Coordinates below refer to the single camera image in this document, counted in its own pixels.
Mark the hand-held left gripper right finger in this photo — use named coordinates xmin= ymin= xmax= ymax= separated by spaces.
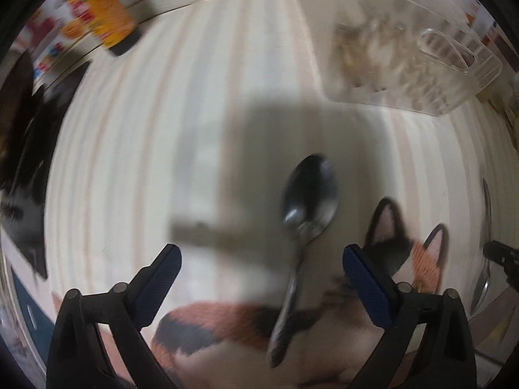
xmin=343 ymin=244 xmax=478 ymax=389

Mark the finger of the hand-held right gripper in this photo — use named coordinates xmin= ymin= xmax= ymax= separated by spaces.
xmin=484 ymin=240 xmax=519 ymax=290

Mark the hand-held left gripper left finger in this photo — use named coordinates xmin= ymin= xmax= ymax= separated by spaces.
xmin=46 ymin=243 xmax=182 ymax=389

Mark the metal spoon with dark handle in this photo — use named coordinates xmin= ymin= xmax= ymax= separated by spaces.
xmin=469 ymin=177 xmax=493 ymax=317

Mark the metal spoon with oval bowl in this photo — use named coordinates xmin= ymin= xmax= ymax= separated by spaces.
xmin=267 ymin=153 xmax=340 ymax=369

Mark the clear plastic container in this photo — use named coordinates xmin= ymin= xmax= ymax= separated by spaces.
xmin=298 ymin=0 xmax=503 ymax=118

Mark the striped mat with cat print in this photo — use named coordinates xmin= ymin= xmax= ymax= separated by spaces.
xmin=41 ymin=0 xmax=519 ymax=389

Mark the blue cabinet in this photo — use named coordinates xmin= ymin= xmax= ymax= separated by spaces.
xmin=10 ymin=267 xmax=55 ymax=333

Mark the black gas stove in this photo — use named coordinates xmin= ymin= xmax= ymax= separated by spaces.
xmin=0 ymin=53 xmax=69 ymax=280

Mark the soy sauce bottle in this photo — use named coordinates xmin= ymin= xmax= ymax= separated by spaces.
xmin=65 ymin=0 xmax=142 ymax=57

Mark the colourful wall sticker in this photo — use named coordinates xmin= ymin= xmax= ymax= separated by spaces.
xmin=16 ymin=0 xmax=94 ymax=86

